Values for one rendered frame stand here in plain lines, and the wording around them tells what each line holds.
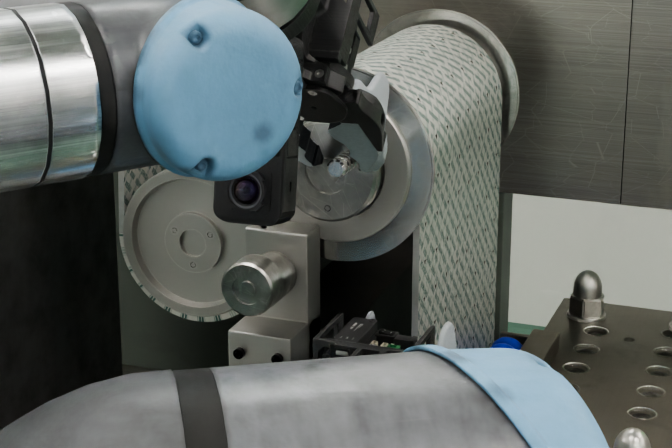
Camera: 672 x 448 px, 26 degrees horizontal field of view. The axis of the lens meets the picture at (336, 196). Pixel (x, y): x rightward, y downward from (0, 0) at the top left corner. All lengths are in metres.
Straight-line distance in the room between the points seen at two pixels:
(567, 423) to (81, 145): 0.23
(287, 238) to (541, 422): 0.58
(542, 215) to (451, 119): 2.76
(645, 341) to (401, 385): 0.86
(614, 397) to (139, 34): 0.71
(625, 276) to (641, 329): 2.51
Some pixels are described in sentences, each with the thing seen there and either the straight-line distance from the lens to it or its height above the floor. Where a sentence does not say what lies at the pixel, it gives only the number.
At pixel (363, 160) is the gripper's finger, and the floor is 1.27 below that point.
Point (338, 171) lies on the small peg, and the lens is 1.01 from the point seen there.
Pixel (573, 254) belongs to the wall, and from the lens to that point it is 3.89.
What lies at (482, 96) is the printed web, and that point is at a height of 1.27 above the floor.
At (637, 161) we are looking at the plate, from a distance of 1.35.
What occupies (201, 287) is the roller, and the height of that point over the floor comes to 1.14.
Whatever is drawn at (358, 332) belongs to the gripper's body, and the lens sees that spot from 1.00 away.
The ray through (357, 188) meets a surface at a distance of 1.04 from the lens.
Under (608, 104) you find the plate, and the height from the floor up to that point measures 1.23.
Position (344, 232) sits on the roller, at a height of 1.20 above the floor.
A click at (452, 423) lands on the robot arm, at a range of 0.48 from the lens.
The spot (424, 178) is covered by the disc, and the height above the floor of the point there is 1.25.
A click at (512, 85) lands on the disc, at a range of 1.27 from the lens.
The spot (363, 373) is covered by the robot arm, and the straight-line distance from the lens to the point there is 0.50.
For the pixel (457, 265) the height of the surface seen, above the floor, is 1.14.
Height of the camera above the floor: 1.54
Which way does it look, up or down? 17 degrees down
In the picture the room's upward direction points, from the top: straight up
